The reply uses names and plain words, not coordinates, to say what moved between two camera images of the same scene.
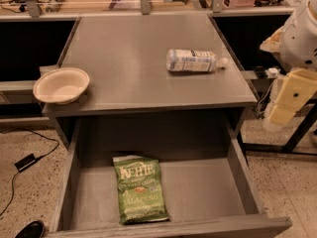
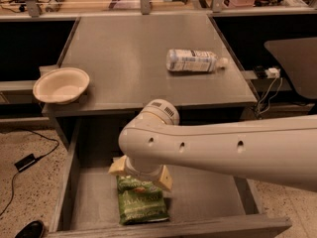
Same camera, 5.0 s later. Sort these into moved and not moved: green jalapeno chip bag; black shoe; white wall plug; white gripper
Moved: white gripper
Not moved: black shoe; white wall plug; green jalapeno chip bag
